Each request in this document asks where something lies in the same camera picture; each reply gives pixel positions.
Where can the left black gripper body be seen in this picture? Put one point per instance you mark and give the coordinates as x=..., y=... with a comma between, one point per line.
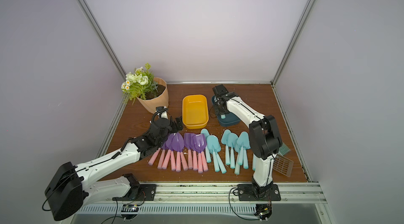
x=171, y=128

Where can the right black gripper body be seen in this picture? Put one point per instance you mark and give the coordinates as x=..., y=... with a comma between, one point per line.
x=221, y=109

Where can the purple shovel pink handle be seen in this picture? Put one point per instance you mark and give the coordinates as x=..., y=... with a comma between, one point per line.
x=178, y=144
x=200, y=146
x=196, y=165
x=166, y=153
x=187, y=137
x=154, y=157

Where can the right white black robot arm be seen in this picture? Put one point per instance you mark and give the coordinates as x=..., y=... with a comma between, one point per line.
x=264, y=136

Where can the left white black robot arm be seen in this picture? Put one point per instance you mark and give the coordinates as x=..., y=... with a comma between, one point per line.
x=74, y=186

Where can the dark teal storage box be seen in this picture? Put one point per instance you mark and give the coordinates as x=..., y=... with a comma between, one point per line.
x=230, y=120

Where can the yellow storage box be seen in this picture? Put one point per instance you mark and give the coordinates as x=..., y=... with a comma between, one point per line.
x=195, y=111

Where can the terracotta flower pot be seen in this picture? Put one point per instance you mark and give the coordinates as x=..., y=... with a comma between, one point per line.
x=162, y=100

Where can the white flowers green plant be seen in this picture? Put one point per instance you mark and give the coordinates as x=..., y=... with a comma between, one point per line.
x=139, y=84

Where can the brown slotted scoop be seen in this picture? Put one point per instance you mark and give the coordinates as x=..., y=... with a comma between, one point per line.
x=283, y=165

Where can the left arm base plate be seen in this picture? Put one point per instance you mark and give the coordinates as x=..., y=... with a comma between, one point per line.
x=143, y=192

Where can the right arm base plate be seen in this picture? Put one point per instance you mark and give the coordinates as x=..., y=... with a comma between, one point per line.
x=252, y=192

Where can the aluminium front rail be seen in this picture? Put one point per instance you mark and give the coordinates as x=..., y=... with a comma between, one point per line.
x=166, y=192

